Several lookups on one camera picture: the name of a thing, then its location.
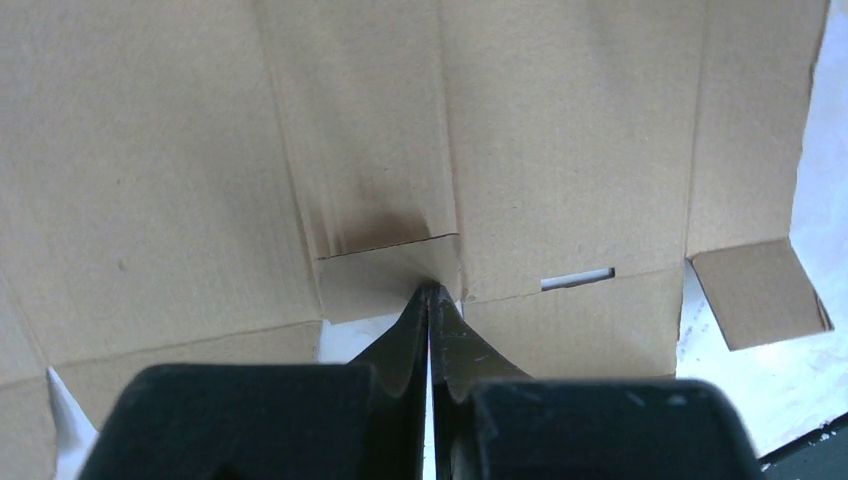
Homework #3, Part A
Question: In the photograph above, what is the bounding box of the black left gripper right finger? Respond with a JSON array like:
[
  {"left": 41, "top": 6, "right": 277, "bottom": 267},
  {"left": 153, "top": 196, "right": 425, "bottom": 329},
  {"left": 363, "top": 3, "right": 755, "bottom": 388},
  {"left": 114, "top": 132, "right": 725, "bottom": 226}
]
[{"left": 429, "top": 285, "right": 763, "bottom": 479}]

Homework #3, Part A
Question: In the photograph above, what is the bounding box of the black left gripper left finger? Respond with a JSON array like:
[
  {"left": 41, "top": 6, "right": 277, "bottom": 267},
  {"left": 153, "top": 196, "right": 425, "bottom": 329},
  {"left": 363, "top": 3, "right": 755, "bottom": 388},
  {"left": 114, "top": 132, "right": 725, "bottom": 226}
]
[{"left": 81, "top": 289, "right": 428, "bottom": 479}]

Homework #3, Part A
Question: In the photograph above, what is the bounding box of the brown cardboard box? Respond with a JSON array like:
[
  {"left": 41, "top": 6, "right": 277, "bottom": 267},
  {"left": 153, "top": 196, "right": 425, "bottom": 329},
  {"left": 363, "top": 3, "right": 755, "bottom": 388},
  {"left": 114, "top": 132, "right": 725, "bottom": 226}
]
[{"left": 1, "top": 1, "right": 832, "bottom": 479}]

